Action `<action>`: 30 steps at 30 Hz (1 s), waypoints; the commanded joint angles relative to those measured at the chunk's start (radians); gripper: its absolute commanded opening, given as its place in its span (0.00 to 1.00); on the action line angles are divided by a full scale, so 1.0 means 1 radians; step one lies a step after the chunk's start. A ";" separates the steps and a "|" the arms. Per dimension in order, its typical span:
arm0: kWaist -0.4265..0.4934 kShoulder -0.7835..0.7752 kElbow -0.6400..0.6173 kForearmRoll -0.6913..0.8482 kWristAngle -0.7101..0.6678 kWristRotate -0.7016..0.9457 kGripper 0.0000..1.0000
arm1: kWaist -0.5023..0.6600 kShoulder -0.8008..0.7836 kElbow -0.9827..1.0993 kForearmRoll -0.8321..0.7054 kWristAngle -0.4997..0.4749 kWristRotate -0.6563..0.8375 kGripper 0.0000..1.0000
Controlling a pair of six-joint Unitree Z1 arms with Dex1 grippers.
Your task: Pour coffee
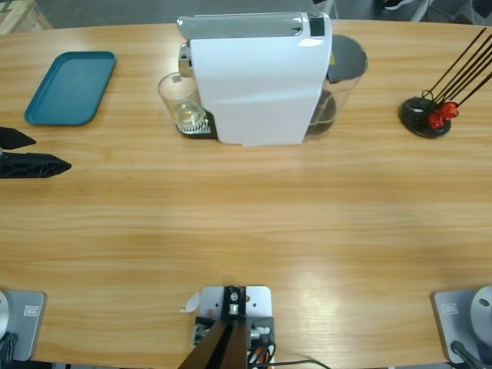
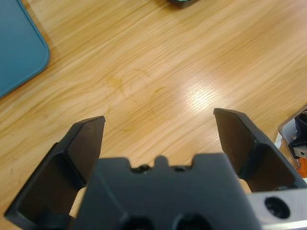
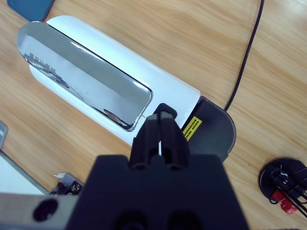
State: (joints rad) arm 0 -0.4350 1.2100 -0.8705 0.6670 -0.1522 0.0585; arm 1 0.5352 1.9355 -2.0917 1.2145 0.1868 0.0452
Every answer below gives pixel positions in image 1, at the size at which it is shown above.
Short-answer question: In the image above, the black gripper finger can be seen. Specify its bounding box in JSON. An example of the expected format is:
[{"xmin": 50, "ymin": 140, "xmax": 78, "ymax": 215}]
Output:
[
  {"xmin": 0, "ymin": 126, "xmax": 38, "ymax": 152},
  {"xmin": 0, "ymin": 152, "xmax": 73, "ymax": 180}
]

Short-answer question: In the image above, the clear drinking glass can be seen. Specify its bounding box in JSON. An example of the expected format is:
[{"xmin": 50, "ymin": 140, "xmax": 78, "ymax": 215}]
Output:
[{"xmin": 157, "ymin": 71, "xmax": 205, "ymax": 134}]

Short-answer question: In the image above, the silver machine lever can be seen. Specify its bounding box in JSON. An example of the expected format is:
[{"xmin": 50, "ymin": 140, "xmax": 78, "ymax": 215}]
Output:
[{"xmin": 176, "ymin": 12, "xmax": 309, "ymax": 40}]

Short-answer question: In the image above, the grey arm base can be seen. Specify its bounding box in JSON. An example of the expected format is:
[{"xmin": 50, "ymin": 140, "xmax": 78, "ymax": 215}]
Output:
[
  {"xmin": 430, "ymin": 284, "xmax": 492, "ymax": 364},
  {"xmin": 0, "ymin": 290, "xmax": 48, "ymax": 362}
]

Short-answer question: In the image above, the white capsule coffee machine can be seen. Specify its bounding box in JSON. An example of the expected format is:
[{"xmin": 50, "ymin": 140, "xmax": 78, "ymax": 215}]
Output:
[{"xmin": 175, "ymin": 11, "xmax": 334, "ymax": 148}]

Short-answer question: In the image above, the teal plastic tray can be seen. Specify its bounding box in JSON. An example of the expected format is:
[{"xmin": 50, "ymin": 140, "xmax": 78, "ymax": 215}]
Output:
[{"xmin": 23, "ymin": 51, "xmax": 118, "ymax": 128}]

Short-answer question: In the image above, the wooden crate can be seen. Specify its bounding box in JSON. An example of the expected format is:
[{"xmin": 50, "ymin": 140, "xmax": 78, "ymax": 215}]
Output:
[{"xmin": 0, "ymin": 0, "xmax": 53, "ymax": 35}]

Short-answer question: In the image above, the metal drip tray grille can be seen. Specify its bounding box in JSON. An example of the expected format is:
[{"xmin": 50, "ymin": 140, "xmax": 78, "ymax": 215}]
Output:
[{"xmin": 175, "ymin": 110, "xmax": 218, "ymax": 141}]

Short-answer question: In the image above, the white paper tag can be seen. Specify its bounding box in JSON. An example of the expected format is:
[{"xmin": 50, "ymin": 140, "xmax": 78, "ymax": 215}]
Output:
[{"xmin": 178, "ymin": 291, "xmax": 201, "ymax": 314}]

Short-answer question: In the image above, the black capsule holder with rods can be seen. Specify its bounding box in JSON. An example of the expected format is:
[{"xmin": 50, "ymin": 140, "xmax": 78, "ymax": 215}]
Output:
[{"xmin": 398, "ymin": 26, "xmax": 492, "ymax": 139}]

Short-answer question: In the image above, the black base cable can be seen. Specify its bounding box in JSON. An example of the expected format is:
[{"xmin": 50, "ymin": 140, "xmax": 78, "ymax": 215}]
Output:
[
  {"xmin": 449, "ymin": 340, "xmax": 487, "ymax": 369},
  {"xmin": 0, "ymin": 332, "xmax": 18, "ymax": 362}
]

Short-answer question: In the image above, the grey camera mount plate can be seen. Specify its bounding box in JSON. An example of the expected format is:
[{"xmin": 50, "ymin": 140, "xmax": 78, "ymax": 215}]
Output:
[{"xmin": 191, "ymin": 284, "xmax": 276, "ymax": 366}]

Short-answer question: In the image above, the black floor cable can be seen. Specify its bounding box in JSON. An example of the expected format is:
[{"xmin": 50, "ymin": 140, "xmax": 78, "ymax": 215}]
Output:
[{"xmin": 274, "ymin": 358, "xmax": 332, "ymax": 369}]

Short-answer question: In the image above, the grey metal chair frame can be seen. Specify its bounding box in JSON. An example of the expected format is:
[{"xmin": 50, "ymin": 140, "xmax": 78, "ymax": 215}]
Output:
[{"xmin": 407, "ymin": 0, "xmax": 492, "ymax": 25}]

